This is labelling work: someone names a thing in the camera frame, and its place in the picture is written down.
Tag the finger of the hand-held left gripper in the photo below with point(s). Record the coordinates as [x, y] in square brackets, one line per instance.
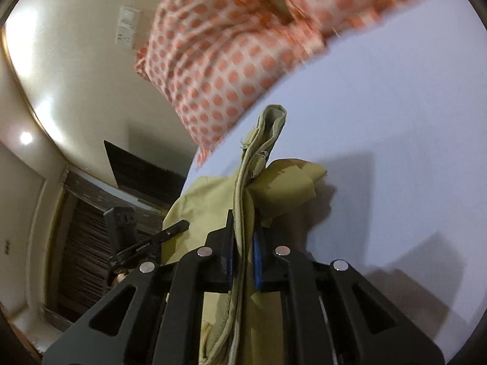
[173, 231]

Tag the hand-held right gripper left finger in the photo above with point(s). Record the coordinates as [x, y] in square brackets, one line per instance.
[229, 262]

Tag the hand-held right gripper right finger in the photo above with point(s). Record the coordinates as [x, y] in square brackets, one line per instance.
[258, 264]

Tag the olive green pants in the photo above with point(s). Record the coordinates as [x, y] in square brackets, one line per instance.
[281, 182]

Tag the striped wooden cabinet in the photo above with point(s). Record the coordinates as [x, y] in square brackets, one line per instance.
[83, 251]

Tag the dark flat screen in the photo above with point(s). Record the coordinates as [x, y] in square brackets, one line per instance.
[140, 175]

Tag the round ceiling light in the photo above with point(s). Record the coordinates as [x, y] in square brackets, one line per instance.
[26, 138]

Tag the white bed sheet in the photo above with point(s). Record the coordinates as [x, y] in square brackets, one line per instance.
[380, 121]

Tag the white wall switch panel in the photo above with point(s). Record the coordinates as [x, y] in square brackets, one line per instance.
[127, 26]

